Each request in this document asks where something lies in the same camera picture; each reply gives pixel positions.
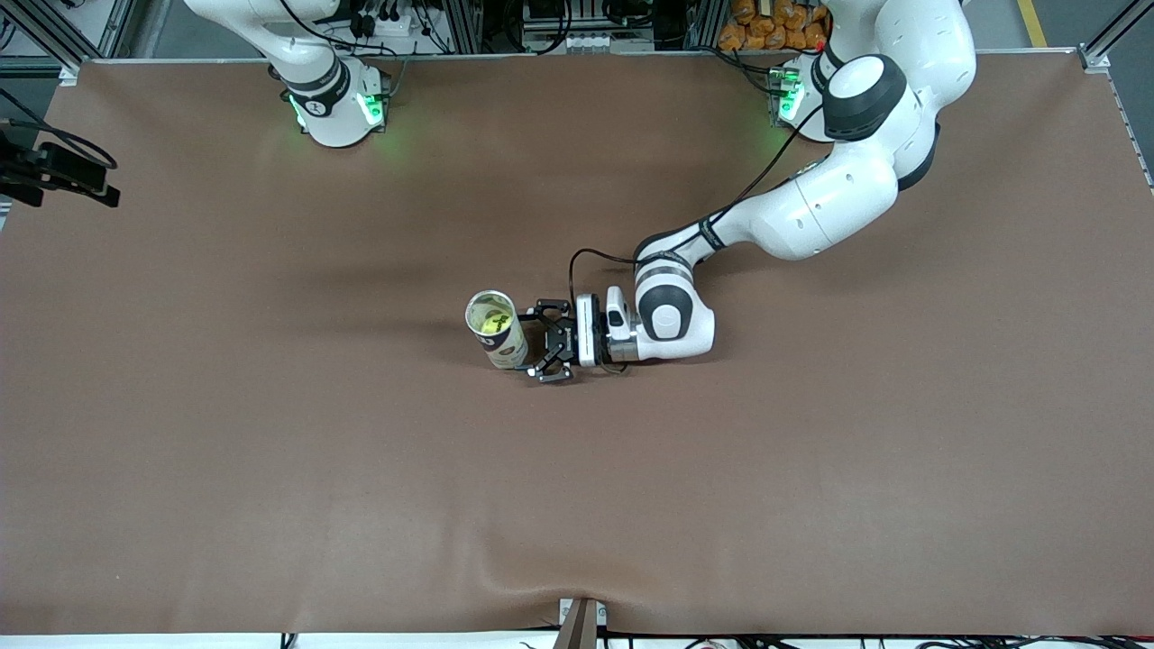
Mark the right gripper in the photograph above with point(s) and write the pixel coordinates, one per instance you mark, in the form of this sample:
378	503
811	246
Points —
56	169

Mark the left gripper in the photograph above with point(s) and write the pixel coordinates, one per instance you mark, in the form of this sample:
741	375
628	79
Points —
561	342

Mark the clear Wilson tennis ball can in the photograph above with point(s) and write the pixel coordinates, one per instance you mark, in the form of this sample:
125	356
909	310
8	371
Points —
509	347

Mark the yellow tennis ball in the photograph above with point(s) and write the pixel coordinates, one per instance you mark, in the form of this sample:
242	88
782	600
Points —
494	322

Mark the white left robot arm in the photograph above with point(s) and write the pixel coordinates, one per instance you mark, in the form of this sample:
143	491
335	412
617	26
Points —
811	212

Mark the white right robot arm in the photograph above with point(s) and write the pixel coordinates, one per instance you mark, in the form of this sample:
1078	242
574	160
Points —
329	108

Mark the brown table mat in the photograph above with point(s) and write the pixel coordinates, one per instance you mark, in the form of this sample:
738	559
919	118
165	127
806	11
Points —
721	496

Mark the white power strip with plugs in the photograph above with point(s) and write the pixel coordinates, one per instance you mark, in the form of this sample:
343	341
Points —
388	22

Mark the orange packaged items pile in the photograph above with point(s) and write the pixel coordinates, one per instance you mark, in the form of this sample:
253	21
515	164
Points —
766	31

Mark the aluminium frame rail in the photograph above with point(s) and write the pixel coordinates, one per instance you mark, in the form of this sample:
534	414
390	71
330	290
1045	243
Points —
1095	59
68	74

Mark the metal table edge bracket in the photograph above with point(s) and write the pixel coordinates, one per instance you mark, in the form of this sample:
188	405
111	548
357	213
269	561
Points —
581	622

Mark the aluminium profile post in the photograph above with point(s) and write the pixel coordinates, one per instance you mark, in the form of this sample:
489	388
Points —
469	27
703	25

